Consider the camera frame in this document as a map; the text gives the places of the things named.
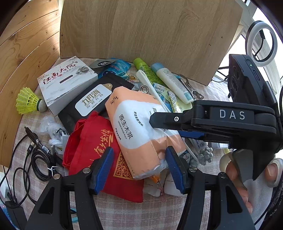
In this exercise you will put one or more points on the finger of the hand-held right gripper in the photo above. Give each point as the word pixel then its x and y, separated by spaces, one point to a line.
pixel 168 120
pixel 191 135

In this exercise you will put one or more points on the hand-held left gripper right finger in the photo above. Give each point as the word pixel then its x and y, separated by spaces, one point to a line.
pixel 174 170

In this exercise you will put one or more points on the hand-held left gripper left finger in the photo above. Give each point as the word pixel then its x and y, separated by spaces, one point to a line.
pixel 104 170

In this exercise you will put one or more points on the red cloth bag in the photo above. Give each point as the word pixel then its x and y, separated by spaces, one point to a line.
pixel 88 141

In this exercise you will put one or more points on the orange white tissue pack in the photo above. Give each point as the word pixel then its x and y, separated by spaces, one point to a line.
pixel 134 132

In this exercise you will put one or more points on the white tube blue cap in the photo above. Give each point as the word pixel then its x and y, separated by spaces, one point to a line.
pixel 171 83

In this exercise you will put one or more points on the plaid cloth desktop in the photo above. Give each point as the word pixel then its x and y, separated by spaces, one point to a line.
pixel 132 212

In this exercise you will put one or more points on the person's right hand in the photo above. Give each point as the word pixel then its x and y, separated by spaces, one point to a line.
pixel 234 174

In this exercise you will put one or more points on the patterned small tube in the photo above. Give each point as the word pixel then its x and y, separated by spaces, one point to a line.
pixel 173 99

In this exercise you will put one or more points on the grey pellet packet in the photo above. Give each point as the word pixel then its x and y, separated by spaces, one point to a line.
pixel 205 154

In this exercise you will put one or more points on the silver metal clip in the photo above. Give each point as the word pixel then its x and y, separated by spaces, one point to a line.
pixel 188 85

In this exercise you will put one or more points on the green tube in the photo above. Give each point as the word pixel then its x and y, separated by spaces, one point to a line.
pixel 143 66

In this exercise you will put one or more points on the crumpled white plastic bag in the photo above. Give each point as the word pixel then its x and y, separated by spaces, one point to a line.
pixel 52 130

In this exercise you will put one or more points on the black snack pouch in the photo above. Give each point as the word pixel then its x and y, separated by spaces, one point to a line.
pixel 88 104

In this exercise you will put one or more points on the blue wet wipe packet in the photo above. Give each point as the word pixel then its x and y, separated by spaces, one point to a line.
pixel 117 67

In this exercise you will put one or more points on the light wooden board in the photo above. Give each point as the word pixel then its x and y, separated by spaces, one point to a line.
pixel 143 39

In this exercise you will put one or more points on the white printed gift box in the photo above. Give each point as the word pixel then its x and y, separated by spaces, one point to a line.
pixel 64 84

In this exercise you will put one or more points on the black power adapter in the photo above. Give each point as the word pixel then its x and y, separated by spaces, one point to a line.
pixel 15 212

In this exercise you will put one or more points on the yellow shuttlecock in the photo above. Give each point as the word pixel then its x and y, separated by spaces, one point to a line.
pixel 27 100

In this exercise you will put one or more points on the pine plank panel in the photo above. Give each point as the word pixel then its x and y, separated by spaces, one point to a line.
pixel 24 48

